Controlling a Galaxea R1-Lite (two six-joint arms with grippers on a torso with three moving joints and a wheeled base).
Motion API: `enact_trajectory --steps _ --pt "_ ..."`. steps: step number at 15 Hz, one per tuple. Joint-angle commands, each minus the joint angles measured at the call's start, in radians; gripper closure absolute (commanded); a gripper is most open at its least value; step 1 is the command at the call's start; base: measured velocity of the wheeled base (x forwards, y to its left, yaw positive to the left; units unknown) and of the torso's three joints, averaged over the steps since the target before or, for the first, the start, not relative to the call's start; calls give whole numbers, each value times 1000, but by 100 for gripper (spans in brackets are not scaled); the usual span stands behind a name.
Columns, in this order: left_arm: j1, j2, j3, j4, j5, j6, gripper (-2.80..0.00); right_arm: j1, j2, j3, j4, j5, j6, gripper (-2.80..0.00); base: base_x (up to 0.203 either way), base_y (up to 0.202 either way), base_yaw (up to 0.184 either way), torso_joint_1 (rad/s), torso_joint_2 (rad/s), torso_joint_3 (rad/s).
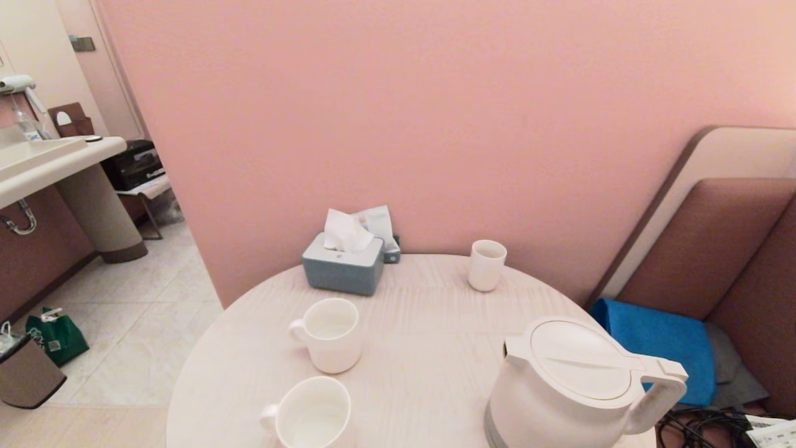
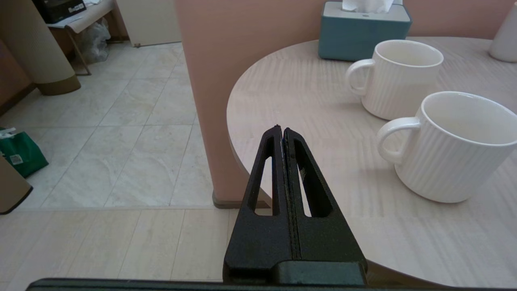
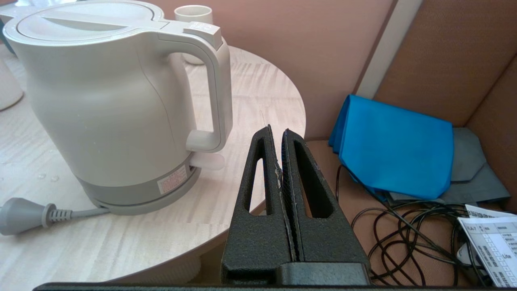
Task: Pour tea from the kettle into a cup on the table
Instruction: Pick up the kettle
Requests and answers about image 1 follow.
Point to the green shopping bag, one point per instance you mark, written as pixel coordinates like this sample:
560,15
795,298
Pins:
59,339

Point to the grey metal door plate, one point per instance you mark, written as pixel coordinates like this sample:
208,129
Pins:
83,43

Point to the grey-blue tissue box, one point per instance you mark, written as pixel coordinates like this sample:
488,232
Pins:
342,274

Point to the cream sink pedestal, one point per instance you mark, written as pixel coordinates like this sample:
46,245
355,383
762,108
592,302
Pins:
102,214

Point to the brown waste bin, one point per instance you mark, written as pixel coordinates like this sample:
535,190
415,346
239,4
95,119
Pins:
28,376

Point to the cream sink counter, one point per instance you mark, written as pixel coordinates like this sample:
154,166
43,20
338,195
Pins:
43,162

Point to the white printed paper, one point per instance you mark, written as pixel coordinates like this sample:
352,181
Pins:
774,434

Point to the white electric kettle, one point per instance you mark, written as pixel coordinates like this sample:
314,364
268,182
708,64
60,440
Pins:
559,386

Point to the beige door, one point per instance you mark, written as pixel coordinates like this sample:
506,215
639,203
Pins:
115,81

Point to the grey cushion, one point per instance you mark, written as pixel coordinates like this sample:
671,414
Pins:
737,373

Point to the white smooth mug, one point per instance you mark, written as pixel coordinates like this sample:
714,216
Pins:
311,414

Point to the white hair dryer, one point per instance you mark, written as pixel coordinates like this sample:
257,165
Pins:
17,83

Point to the brown tissue holder box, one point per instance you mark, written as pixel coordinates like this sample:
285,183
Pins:
78,124

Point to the small grey-blue sachet holder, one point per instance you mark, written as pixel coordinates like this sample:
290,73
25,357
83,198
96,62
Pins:
392,254

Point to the luggage rack stool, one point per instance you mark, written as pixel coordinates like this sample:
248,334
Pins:
149,190

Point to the chrome drain pipe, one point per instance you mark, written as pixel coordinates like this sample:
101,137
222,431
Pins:
26,219

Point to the white tissue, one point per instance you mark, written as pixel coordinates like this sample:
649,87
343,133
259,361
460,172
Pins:
342,233

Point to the white ribbed mug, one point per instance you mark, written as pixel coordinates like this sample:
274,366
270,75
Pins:
333,348

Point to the clear plastic container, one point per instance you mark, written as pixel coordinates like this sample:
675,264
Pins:
27,127

